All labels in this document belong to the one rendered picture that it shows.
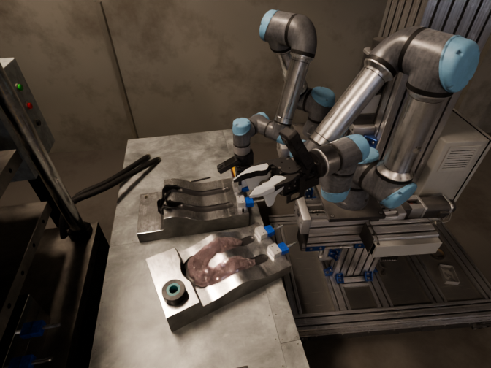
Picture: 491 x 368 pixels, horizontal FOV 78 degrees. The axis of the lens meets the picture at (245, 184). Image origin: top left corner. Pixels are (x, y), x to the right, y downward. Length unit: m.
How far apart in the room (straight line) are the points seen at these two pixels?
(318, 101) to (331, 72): 1.72
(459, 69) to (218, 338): 1.05
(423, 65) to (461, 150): 0.66
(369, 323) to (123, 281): 1.30
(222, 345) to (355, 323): 0.95
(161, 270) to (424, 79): 1.02
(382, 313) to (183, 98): 2.45
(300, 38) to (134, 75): 2.14
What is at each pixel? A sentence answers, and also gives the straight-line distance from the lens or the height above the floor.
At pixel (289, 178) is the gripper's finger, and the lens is 0.66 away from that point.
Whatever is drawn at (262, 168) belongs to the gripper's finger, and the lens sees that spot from 0.70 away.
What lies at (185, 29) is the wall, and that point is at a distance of 2.94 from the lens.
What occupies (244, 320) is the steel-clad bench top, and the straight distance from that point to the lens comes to 1.20.
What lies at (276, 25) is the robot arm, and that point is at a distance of 1.29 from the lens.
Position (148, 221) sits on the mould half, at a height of 0.86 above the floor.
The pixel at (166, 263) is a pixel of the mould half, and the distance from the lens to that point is 1.22.
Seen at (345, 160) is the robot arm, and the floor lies 1.45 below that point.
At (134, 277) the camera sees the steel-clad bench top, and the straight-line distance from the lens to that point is 1.36.
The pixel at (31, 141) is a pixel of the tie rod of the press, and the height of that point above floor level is 1.31.
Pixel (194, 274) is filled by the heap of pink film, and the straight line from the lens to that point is 1.19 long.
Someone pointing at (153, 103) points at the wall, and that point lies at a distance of 3.22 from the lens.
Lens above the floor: 1.89
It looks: 41 degrees down
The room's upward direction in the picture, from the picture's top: straight up
